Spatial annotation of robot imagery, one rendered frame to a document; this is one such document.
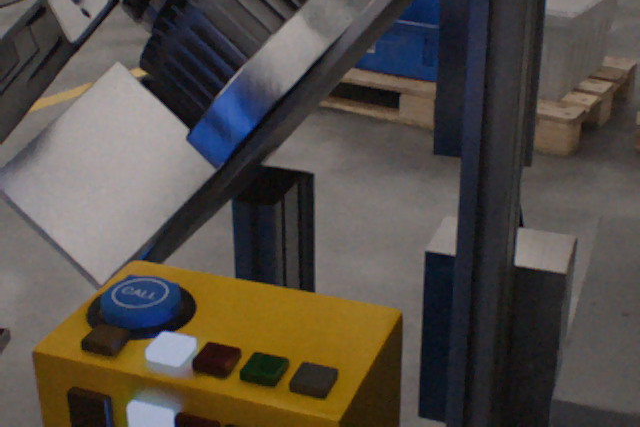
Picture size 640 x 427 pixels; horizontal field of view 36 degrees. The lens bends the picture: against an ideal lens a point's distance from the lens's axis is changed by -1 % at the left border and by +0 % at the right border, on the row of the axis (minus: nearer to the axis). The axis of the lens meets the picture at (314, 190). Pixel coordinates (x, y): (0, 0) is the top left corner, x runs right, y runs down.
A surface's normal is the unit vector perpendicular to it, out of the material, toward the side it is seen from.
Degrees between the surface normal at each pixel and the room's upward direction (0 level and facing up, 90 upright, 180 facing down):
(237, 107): 88
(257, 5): 59
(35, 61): 55
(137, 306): 0
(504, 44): 90
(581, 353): 0
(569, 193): 0
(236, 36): 74
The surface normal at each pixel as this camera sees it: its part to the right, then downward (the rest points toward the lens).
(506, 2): -0.36, 0.39
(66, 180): 0.20, -0.19
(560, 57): -0.53, 0.44
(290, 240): 0.94, 0.14
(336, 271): 0.00, -0.91
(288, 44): 0.02, 0.00
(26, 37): -0.63, -0.36
